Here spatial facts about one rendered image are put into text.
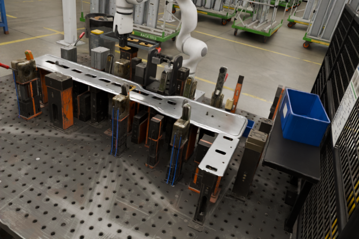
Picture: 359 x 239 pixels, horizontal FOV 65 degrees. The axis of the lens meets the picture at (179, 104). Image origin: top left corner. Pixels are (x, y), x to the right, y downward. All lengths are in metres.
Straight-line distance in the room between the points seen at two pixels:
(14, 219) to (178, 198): 0.68
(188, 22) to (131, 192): 1.05
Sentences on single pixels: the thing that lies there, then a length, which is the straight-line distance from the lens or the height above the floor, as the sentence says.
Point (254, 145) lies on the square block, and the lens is 1.28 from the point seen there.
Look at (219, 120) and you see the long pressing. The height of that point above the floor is 1.00.
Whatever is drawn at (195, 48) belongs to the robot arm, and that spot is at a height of 1.19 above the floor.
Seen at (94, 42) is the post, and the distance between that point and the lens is 2.09.
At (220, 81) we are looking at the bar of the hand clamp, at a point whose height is 1.14.
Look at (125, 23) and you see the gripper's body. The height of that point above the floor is 1.36.
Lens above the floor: 1.71
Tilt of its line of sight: 28 degrees down
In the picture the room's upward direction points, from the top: 9 degrees clockwise
